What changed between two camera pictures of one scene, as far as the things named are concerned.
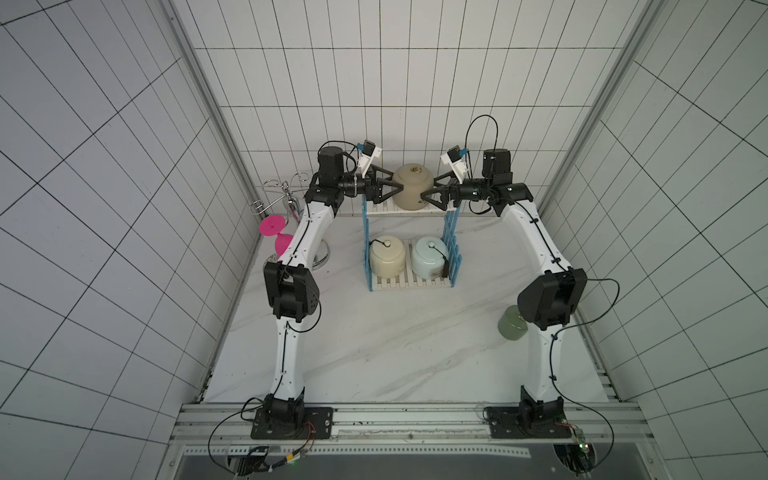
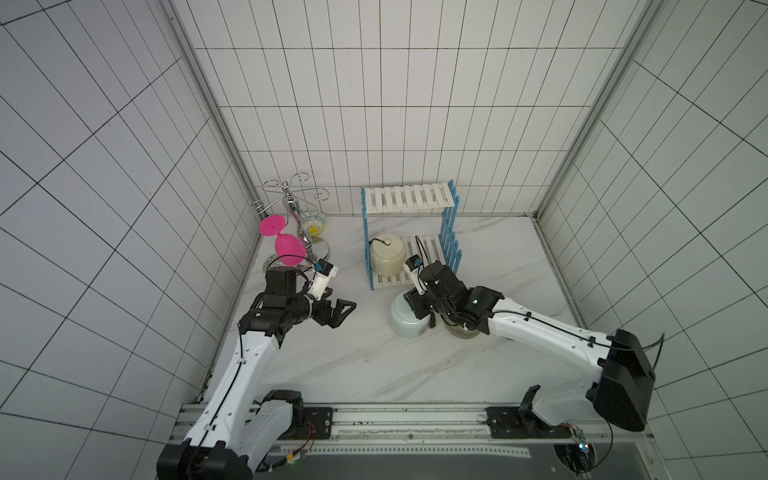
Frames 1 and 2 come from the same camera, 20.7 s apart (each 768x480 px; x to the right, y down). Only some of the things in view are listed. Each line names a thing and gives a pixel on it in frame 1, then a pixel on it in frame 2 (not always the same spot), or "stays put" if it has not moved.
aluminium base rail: x=594 y=430 stays put
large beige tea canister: x=415 y=179 -> x=460 y=332
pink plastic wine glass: x=272 y=225 stays put
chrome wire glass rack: x=292 y=199 stays put
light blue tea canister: x=428 y=255 -> x=404 y=320
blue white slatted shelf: x=450 y=237 stays put
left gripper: x=376 y=193 -> x=335 y=320
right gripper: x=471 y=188 -> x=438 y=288
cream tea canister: x=387 y=256 stays put
